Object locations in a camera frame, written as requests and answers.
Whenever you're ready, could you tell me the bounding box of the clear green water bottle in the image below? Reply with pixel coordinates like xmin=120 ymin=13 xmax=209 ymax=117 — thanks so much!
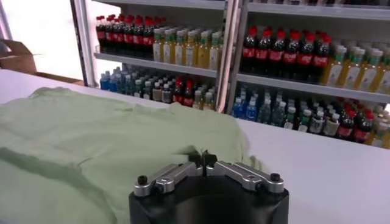
xmin=117 ymin=74 xmax=126 ymax=94
xmin=271 ymin=102 xmax=286 ymax=127
xmin=258 ymin=99 xmax=272 ymax=124
xmin=125 ymin=75 xmax=135 ymax=97

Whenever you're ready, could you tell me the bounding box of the open cardboard box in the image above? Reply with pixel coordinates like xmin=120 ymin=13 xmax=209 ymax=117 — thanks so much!
xmin=0 ymin=38 xmax=85 ymax=86

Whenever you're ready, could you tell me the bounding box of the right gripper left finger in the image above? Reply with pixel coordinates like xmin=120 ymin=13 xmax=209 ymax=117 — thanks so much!
xmin=133 ymin=153 xmax=204 ymax=198

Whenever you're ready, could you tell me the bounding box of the white cap dark tea bottle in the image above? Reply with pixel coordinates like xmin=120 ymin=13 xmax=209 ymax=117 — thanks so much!
xmin=152 ymin=82 xmax=163 ymax=103
xmin=283 ymin=106 xmax=297 ymax=130
xmin=310 ymin=111 xmax=324 ymax=135
xmin=143 ymin=80 xmax=153 ymax=100
xmin=161 ymin=83 xmax=172 ymax=104
xmin=297 ymin=108 xmax=312 ymax=133
xmin=322 ymin=113 xmax=339 ymax=137
xmin=134 ymin=79 xmax=144 ymax=98

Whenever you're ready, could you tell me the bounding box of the red cap cola bottle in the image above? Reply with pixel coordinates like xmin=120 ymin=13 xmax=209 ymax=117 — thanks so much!
xmin=105 ymin=16 xmax=115 ymax=54
xmin=270 ymin=29 xmax=284 ymax=77
xmin=122 ymin=16 xmax=134 ymax=57
xmin=143 ymin=18 xmax=155 ymax=59
xmin=256 ymin=27 xmax=271 ymax=75
xmin=113 ymin=16 xmax=124 ymax=55
xmin=313 ymin=33 xmax=330 ymax=83
xmin=337 ymin=110 xmax=356 ymax=141
xmin=96 ymin=16 xmax=107 ymax=53
xmin=283 ymin=29 xmax=299 ymax=79
xmin=173 ymin=78 xmax=185 ymax=105
xmin=298 ymin=30 xmax=314 ymax=81
xmin=353 ymin=112 xmax=374 ymax=144
xmin=183 ymin=79 xmax=195 ymax=107
xmin=132 ymin=17 xmax=144 ymax=58
xmin=243 ymin=27 xmax=257 ymax=74

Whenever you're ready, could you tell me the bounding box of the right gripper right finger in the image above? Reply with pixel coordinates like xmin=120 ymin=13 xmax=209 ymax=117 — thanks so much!
xmin=202 ymin=151 xmax=286 ymax=194

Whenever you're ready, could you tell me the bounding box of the green polo shirt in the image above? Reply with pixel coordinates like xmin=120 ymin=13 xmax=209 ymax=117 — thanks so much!
xmin=0 ymin=86 xmax=266 ymax=224

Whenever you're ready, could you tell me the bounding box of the blue water bottle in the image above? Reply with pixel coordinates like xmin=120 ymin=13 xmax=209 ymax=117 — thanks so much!
xmin=108 ymin=71 xmax=119 ymax=93
xmin=245 ymin=99 xmax=258 ymax=122
xmin=99 ymin=72 xmax=110 ymax=91
xmin=232 ymin=96 xmax=246 ymax=119

